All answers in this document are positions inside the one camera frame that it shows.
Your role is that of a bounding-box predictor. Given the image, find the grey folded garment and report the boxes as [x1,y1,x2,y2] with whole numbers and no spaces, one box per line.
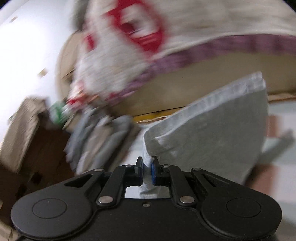
[64,108,139,175]

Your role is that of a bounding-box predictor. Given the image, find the green plastic bag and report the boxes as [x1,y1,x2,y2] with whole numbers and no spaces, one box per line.
[49,101,69,126]

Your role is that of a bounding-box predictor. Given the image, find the white red quilted blanket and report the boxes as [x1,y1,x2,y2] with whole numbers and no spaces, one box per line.
[67,1,295,104]

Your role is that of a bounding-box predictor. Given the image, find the white printed t-shirt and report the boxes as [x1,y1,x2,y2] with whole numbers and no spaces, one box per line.
[139,72,268,198]

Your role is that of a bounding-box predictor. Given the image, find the beige bed base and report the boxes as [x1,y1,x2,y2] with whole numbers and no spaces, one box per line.
[55,29,296,117]

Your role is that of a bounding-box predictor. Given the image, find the dark wooden furniture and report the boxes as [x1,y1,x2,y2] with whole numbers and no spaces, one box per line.
[1,97,74,225]

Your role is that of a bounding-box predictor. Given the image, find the checkered floor rug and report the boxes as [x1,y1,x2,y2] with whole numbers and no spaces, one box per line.
[140,96,295,203]

